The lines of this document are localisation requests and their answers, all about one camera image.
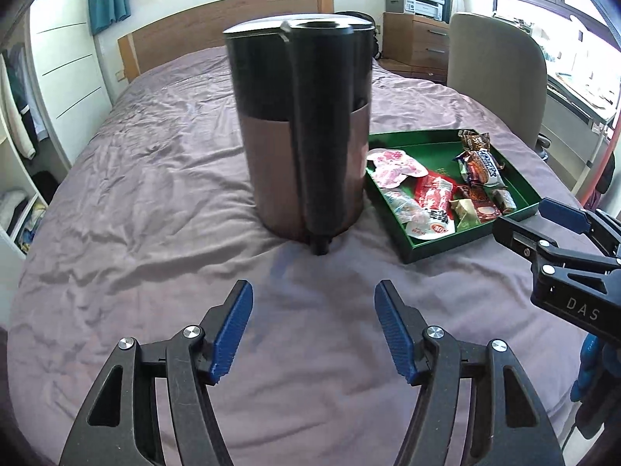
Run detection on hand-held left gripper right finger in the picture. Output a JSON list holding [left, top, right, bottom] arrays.
[[375, 279, 566, 466]]

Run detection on small white and green snack packet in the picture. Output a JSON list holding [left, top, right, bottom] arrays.
[[382, 189, 424, 223]]

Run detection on black and copper electric kettle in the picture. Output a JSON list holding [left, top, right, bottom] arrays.
[[223, 14, 376, 257]]

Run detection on folded white clothes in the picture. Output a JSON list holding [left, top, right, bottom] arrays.
[[0, 189, 31, 235]]

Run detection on hanging dark clothes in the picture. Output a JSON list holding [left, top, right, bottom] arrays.
[[7, 43, 48, 143]]

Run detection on pile of colourful clothes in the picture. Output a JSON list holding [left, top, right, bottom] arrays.
[[14, 203, 48, 254]]

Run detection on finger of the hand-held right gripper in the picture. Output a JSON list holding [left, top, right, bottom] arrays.
[[539, 197, 621, 253], [492, 216, 621, 273]]

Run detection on white desk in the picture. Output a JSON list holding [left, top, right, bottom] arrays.
[[545, 47, 621, 191]]

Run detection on brown snack packet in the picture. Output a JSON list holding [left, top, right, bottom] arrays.
[[457, 129, 494, 154]]

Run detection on green tray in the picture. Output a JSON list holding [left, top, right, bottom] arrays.
[[363, 127, 543, 265]]

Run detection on white printer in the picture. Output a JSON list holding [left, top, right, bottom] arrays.
[[383, 0, 445, 21]]

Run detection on dark blue and white snack packet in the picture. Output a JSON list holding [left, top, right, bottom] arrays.
[[454, 148, 508, 190]]

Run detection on wooden nightstand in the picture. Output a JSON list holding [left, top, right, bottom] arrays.
[[382, 12, 450, 84]]

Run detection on hanging white jacket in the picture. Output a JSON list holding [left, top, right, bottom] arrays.
[[0, 58, 38, 159]]

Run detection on grey chair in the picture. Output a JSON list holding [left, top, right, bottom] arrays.
[[446, 12, 552, 157]]

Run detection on clear orange-edged biscuit packet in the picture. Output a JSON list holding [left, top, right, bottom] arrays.
[[492, 188, 518, 215]]

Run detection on red and white snack packet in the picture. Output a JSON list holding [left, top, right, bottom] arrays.
[[402, 175, 460, 240]]

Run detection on wooden headboard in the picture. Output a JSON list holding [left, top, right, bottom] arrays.
[[118, 0, 335, 84]]

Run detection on black bag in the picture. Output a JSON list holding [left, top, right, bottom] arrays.
[[29, 170, 62, 205]]

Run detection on olive green snack packet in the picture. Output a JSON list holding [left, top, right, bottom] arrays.
[[449, 197, 482, 227]]

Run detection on white open shelf unit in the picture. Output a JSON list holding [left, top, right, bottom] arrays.
[[0, 119, 50, 259]]

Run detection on black backpack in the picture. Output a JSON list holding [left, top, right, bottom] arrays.
[[335, 10, 382, 60]]

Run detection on person's right hand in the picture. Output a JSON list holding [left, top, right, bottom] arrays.
[[571, 334, 605, 401]]

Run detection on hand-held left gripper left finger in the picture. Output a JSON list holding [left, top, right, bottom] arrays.
[[59, 279, 254, 466]]

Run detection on dark red noodle snack packet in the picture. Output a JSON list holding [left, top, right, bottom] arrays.
[[458, 184, 501, 224]]

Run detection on white wardrobe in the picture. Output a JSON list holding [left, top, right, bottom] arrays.
[[28, 0, 116, 168]]

